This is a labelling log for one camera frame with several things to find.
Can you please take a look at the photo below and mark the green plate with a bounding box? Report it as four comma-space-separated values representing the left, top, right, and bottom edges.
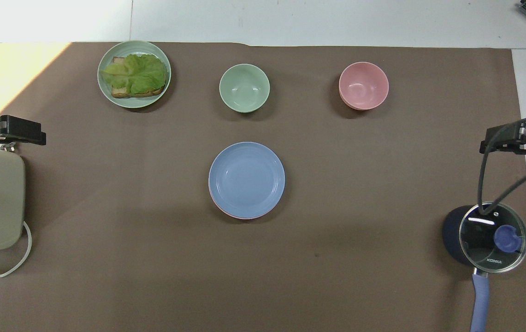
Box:
97, 41, 171, 109

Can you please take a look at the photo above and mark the pink bowl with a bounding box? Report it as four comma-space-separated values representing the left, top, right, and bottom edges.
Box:
338, 61, 390, 111

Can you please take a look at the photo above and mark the black cable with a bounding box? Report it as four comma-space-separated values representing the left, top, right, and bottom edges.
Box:
476, 116, 526, 216

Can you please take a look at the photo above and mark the glass lid with blue knob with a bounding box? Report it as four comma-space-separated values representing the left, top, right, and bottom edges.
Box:
458, 202, 526, 274

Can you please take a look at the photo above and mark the green bowl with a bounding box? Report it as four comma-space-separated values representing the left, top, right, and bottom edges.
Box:
219, 63, 271, 114

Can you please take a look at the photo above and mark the green lettuce leaf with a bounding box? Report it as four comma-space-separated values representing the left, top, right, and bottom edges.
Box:
100, 53, 168, 95

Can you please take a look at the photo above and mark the blue plate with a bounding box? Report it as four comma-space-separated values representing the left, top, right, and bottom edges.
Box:
208, 141, 286, 219

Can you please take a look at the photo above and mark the dark blue saucepan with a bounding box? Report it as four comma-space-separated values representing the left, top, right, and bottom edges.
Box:
441, 204, 491, 332

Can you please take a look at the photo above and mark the toast slice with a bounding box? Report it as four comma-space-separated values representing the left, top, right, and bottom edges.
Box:
110, 56, 167, 99

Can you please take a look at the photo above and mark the white power cable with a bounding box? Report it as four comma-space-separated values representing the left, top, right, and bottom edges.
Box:
0, 221, 33, 279

